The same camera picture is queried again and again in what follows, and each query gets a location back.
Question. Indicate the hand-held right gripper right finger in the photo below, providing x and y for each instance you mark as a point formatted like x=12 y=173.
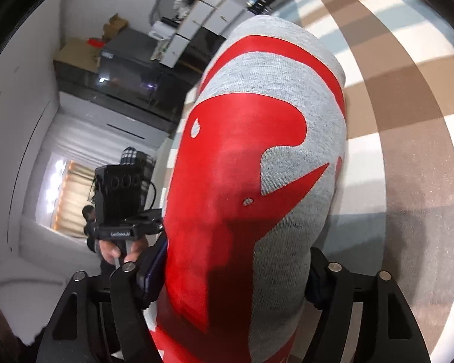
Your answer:
x=319 y=283

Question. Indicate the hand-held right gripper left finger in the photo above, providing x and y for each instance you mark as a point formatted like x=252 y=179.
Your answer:
x=155 y=268

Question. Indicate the grey printed hoodie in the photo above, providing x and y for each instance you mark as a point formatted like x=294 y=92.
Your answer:
x=280 y=215

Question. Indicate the person's left hand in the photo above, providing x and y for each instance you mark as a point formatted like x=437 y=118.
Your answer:
x=108 y=251

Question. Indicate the yellow curtain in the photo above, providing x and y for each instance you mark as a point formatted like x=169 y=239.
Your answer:
x=68 y=189

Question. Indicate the white curtain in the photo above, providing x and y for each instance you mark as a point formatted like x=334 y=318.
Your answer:
x=109 y=136

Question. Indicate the dark grey refrigerator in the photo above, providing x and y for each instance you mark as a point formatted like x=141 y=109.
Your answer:
x=128 y=68

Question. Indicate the flat cardboard sheet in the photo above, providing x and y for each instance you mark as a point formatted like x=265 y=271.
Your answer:
x=75 y=55

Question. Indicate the red box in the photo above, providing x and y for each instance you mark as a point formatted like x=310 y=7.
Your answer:
x=94 y=42

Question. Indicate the checked bed sheet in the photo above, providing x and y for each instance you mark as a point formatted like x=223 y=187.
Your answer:
x=401 y=140

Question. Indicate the open cardboard box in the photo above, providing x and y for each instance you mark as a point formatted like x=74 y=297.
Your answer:
x=115 y=28

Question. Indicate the white electric kettle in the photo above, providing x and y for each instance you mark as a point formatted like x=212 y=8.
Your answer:
x=162 y=30

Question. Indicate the white desk with drawers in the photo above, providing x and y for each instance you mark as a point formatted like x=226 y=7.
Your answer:
x=212 y=11

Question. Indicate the black crate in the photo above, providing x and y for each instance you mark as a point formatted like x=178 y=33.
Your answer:
x=261 y=3

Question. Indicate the grey arched mirror frame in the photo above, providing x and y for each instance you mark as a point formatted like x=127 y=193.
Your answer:
x=157 y=5

